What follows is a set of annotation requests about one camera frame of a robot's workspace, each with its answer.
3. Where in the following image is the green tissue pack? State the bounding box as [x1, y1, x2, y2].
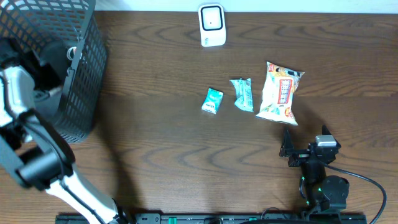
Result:
[201, 88, 224, 114]

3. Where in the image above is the dark grey plastic mesh basket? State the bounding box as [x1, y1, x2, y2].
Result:
[1, 0, 108, 143]

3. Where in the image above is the cream wet wipes pack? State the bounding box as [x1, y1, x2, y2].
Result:
[256, 62, 305, 126]

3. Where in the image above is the dark green round-logo box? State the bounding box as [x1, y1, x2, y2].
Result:
[67, 46, 77, 61]

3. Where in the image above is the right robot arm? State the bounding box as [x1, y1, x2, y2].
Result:
[279, 126, 349, 221]

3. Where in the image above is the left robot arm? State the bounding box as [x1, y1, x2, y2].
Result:
[1, 37, 135, 223]

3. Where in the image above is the teal wipes pack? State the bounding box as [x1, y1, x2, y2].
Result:
[230, 78, 254, 112]

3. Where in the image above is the white barcode scanner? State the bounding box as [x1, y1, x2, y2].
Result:
[198, 4, 226, 47]

